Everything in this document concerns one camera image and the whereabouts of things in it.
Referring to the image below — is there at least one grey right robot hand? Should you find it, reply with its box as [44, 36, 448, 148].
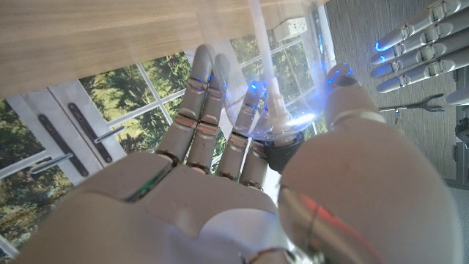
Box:
[10, 43, 465, 264]

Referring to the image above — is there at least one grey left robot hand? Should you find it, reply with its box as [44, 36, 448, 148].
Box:
[369, 0, 469, 107]

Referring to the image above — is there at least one clear dispenser bottle black pump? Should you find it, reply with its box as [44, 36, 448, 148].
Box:
[196, 0, 330, 175]

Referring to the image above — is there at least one white power strip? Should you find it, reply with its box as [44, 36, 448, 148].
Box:
[273, 17, 308, 43]

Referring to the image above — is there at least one printed window forest backdrop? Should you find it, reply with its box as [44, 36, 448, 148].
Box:
[0, 34, 327, 257]

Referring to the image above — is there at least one black forked bracket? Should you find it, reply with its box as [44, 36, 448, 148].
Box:
[379, 93, 446, 113]

